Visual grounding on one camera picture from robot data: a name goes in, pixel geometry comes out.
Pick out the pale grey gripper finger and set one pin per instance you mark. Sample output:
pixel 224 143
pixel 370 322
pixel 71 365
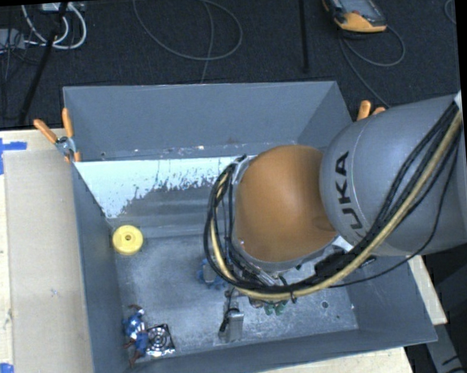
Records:
pixel 225 321
pixel 235 325

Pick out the blue toy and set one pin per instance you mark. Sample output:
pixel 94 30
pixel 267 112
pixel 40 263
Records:
pixel 203 273

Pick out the grey metal bin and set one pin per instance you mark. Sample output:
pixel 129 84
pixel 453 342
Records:
pixel 176 282

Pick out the blue toy figure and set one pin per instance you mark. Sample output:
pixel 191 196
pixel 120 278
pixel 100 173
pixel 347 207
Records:
pixel 135 330

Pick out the yellow disc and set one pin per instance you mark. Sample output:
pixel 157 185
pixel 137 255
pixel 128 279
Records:
pixel 128 240

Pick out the pale flat board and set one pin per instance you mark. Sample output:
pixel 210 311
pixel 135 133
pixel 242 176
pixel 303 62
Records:
pixel 42 257

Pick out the black cylinder on white bracket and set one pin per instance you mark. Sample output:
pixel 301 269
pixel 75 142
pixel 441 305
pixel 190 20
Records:
pixel 336 260

